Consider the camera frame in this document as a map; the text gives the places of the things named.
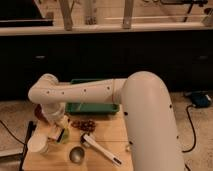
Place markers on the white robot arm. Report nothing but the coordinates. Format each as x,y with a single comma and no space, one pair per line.
148,113

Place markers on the small metal bowl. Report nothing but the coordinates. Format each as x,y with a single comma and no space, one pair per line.
76,155

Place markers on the white handled brush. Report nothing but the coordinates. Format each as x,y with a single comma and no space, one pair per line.
87,140

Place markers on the green plastic cup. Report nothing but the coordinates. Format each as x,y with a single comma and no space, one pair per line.
65,137

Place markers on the green plastic tray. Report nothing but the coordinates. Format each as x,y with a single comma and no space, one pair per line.
91,108

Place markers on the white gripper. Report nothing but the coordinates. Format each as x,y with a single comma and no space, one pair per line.
55,115

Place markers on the white paper cup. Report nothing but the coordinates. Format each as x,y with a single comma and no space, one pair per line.
38,143

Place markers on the black clamp bar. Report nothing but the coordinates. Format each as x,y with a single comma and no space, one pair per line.
30,129

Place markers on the dark blue device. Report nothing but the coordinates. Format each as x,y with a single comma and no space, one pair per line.
199,99

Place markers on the bunch of dark grapes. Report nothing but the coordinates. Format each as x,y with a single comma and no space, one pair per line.
84,125

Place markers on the dark red bowl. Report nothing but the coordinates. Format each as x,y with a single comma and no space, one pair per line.
38,113

